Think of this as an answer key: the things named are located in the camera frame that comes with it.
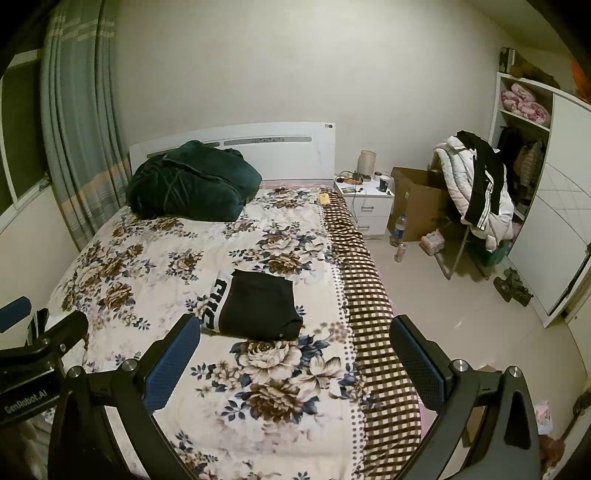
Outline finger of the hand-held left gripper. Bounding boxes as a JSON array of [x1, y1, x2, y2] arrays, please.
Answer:
[[42, 310, 89, 354], [0, 296, 32, 333]]

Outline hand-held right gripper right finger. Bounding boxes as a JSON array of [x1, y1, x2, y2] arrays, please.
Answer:
[[390, 315, 541, 480]]

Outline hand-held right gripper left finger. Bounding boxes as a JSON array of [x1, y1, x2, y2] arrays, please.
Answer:
[[48, 314, 201, 480]]

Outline black boxer briefs white waistband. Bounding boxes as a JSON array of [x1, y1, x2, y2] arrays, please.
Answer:
[[202, 270, 304, 341]]

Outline dark hanging clothes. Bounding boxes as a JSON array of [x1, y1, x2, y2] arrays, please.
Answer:
[[496, 126, 546, 205]]

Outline brown checkered blanket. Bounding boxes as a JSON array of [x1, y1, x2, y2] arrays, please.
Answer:
[[320, 187, 424, 480]]

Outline floral bed blanket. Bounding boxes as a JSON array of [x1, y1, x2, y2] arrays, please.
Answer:
[[48, 187, 370, 480]]

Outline metal folding chair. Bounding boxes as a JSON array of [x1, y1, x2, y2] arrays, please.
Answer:
[[433, 220, 491, 280]]

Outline pink tissue pack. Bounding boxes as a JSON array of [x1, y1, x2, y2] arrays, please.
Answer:
[[420, 229, 447, 256]]

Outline clear water bottle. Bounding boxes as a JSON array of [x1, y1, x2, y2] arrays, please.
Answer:
[[390, 213, 408, 247]]

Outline green plastic bin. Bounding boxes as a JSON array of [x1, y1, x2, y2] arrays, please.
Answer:
[[480, 240, 512, 269]]

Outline pink crumpled wrapper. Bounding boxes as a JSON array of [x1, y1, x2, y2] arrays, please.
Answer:
[[533, 400, 556, 435]]

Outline brown cardboard box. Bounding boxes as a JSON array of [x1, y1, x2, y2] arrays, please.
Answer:
[[389, 167, 456, 243]]

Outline white nightstand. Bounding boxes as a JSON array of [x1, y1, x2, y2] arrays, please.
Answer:
[[333, 176, 396, 241]]

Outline white framed window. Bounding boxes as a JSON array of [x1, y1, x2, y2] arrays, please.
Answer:
[[0, 48, 52, 213]]

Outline dark green plush blanket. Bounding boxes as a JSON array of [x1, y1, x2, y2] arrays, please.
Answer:
[[127, 140, 263, 221]]

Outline grey striped curtain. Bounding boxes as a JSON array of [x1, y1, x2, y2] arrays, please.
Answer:
[[41, 0, 134, 252]]

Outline black pants white stripe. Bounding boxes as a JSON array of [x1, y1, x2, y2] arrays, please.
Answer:
[[456, 130, 509, 230]]

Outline cream table lamp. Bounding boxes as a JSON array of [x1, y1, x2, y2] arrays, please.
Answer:
[[358, 150, 378, 182]]

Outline white wardrobe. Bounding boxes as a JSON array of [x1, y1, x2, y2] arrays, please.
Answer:
[[488, 71, 591, 329]]

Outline white bed headboard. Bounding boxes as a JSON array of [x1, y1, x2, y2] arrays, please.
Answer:
[[128, 121, 336, 184]]

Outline pink folded bedding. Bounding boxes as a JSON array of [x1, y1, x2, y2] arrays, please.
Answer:
[[501, 83, 551, 123]]

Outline brown stuffed bag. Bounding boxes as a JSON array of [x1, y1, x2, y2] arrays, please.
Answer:
[[499, 46, 561, 89]]

